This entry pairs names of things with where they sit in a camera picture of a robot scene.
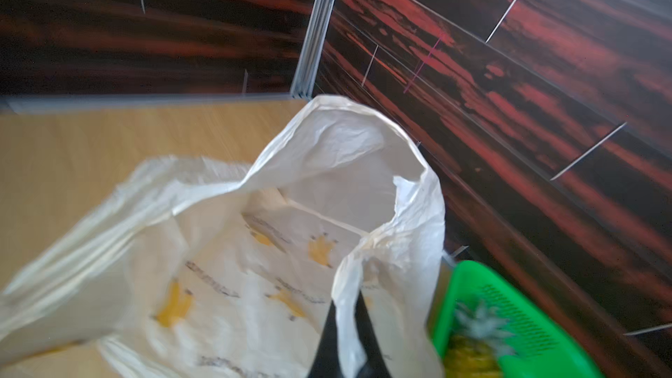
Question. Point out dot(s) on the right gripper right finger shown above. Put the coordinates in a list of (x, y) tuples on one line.
[(374, 365)]

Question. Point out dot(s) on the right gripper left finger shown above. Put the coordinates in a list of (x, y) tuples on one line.
[(326, 363)]

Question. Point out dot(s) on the yellow pineapple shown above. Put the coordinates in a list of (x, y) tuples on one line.
[(477, 342)]

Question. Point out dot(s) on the white plastic bag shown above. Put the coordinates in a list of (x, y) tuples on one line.
[(200, 268)]

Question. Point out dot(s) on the green plastic basket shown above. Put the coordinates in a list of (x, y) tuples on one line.
[(543, 348)]

